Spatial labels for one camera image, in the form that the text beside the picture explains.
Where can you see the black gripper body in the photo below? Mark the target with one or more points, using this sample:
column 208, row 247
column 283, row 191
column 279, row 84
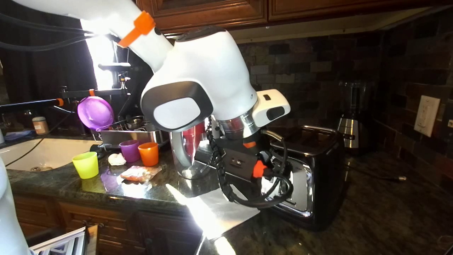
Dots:
column 270, row 160

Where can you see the black chrome toaster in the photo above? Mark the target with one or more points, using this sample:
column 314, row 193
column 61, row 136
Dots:
column 326, row 179

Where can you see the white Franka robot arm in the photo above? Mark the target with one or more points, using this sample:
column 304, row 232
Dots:
column 207, row 65

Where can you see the white paper sheet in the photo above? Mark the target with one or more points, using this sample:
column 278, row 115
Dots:
column 212, row 214

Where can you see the black coffee maker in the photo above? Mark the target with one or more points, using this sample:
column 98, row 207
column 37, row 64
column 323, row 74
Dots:
column 351, row 128

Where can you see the red and silver pitcher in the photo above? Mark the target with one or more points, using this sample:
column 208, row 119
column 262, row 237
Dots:
column 181, row 150

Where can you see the orange plastic cup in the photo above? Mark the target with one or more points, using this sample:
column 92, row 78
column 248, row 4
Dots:
column 149, row 154

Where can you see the clear snack packet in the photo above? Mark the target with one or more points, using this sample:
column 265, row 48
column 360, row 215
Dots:
column 139, row 173

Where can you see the purple plastic cup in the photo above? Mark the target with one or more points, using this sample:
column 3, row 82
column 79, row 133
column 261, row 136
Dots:
column 129, row 152

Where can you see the wooden upper cabinet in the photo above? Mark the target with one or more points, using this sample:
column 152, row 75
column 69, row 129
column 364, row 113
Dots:
column 245, row 11

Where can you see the wooden cabinet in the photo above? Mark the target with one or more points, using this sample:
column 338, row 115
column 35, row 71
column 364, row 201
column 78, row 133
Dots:
column 245, row 11
column 108, row 221

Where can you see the small white lump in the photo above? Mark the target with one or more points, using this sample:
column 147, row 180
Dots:
column 116, row 159

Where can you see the metal dish rack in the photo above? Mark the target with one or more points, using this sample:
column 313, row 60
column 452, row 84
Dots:
column 118, row 136

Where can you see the wooden lower cabinet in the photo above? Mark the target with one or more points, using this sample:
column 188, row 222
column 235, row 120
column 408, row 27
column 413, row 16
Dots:
column 108, row 221

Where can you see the purple plastic plate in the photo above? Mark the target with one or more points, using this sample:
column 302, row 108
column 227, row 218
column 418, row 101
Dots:
column 95, row 113

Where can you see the green plastic cup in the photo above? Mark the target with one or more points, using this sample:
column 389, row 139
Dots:
column 86, row 166

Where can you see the small jar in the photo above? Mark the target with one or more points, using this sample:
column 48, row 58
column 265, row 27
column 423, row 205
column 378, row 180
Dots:
column 40, row 126

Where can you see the dark curtain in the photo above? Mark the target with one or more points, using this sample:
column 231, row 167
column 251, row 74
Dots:
column 43, row 65

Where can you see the black bar with orange clamps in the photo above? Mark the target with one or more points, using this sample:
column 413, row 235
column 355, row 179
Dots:
column 28, row 102

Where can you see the aluminium frame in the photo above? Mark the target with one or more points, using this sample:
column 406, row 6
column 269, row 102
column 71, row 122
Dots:
column 61, row 242

